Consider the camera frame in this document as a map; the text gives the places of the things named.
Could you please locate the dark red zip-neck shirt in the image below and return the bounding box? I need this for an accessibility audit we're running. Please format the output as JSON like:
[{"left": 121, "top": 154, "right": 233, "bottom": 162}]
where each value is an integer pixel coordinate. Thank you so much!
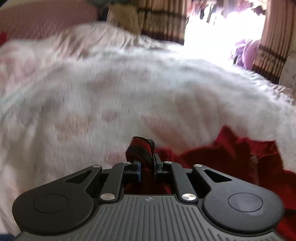
[{"left": 126, "top": 126, "right": 295, "bottom": 240}]

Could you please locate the white floral fleece blanket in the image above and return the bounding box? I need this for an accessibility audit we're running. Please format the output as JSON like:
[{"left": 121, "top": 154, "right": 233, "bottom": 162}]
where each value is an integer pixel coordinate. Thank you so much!
[{"left": 1, "top": 22, "right": 295, "bottom": 235}]

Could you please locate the purple cloth by window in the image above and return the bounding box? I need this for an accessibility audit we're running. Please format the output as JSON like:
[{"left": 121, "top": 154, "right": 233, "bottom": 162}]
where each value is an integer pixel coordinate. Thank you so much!
[{"left": 231, "top": 39, "right": 260, "bottom": 70}]

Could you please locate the white patterned pillow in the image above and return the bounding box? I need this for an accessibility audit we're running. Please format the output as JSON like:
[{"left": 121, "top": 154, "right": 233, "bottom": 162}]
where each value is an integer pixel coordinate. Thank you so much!
[{"left": 279, "top": 52, "right": 296, "bottom": 89}]

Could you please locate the left striped brown curtain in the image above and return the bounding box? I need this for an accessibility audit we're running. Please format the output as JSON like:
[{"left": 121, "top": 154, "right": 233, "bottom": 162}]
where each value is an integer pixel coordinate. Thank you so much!
[{"left": 134, "top": 0, "right": 192, "bottom": 45}]

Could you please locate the striped brown curtain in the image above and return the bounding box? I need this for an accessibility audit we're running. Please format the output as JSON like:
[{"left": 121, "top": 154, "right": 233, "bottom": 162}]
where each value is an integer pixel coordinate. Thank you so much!
[
  {"left": 134, "top": 0, "right": 192, "bottom": 45},
  {"left": 252, "top": 0, "right": 295, "bottom": 84}
]

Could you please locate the beige plush blanket pile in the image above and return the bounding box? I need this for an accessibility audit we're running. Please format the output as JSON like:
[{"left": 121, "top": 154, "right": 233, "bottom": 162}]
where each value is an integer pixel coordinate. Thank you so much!
[{"left": 107, "top": 4, "right": 142, "bottom": 35}]

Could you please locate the right striped brown curtain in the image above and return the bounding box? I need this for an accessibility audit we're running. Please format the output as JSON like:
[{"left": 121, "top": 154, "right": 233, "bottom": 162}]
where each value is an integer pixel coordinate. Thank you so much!
[{"left": 252, "top": 0, "right": 295, "bottom": 84}]

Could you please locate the pink quilted pillow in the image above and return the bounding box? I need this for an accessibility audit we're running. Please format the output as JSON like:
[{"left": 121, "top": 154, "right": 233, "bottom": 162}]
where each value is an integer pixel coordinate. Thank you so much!
[{"left": 1, "top": 1, "right": 98, "bottom": 41}]

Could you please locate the small red cloth at left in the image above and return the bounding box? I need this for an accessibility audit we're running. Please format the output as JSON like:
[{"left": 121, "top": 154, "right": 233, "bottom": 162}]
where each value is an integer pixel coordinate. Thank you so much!
[{"left": 0, "top": 32, "right": 7, "bottom": 46}]

